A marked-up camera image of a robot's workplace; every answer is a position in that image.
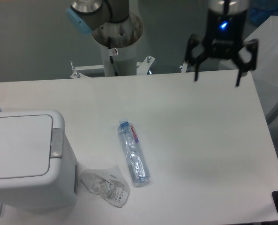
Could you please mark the white push-lid trash can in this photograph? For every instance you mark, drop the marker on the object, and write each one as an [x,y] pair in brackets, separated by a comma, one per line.
[38,167]

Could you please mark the clear crushed plastic bottle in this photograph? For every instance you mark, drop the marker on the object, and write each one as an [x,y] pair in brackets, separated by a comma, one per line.
[135,159]

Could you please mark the clear plastic mask wrapper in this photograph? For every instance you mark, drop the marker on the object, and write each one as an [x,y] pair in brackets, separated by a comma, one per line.
[108,183]

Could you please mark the white side cabinet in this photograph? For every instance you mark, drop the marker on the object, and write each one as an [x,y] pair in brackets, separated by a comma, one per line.
[265,77]

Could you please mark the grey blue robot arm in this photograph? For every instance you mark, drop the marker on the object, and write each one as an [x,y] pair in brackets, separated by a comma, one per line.
[97,12]

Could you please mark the blue bag in background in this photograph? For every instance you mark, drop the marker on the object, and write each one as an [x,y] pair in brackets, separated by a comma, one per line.
[261,10]

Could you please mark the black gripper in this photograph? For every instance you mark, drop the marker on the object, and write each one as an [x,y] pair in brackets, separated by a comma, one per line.
[225,35]

